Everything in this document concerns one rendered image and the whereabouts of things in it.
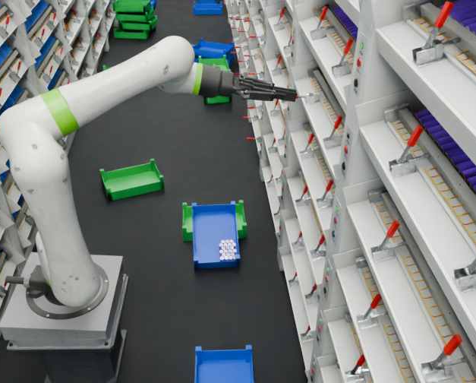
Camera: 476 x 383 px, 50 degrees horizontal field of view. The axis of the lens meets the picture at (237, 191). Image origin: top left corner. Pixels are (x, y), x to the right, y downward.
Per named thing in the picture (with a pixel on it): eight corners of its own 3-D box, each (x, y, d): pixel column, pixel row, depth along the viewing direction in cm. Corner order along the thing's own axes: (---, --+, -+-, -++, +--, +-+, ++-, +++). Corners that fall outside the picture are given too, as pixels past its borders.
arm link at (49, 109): (18, 173, 124) (-8, 135, 115) (7, 147, 133) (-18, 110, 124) (86, 139, 128) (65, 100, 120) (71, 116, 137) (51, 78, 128)
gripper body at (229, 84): (216, 87, 157) (245, 93, 158) (217, 100, 150) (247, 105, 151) (221, 64, 152) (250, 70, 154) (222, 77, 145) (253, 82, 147)
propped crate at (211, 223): (239, 267, 226) (240, 258, 219) (193, 269, 224) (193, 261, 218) (234, 210, 243) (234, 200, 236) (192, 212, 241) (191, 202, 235)
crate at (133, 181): (108, 201, 265) (106, 188, 260) (102, 181, 280) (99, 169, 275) (164, 188, 274) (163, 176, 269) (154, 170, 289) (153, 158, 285)
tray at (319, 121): (339, 195, 125) (332, 165, 120) (297, 92, 174) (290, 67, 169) (420, 172, 123) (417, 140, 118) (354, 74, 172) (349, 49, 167)
